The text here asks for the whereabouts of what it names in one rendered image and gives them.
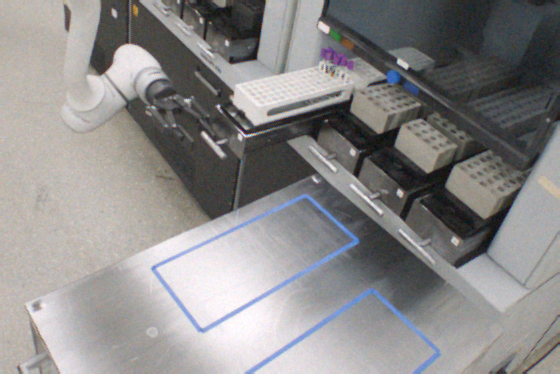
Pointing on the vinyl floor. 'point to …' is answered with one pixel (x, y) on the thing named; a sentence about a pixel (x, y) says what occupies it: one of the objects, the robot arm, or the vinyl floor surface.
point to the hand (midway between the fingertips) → (196, 136)
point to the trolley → (265, 301)
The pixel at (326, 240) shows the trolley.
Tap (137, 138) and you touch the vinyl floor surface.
